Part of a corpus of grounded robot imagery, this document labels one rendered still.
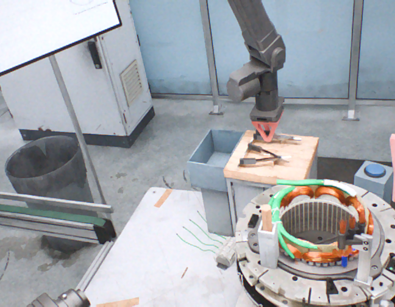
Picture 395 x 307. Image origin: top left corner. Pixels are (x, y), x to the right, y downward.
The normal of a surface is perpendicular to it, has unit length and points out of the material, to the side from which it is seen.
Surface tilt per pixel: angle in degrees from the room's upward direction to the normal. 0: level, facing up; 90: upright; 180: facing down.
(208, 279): 0
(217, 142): 90
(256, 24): 95
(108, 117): 90
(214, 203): 90
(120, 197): 0
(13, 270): 0
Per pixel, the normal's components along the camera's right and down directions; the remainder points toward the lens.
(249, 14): 0.53, 0.55
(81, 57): -0.32, 0.58
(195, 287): -0.15, -0.81
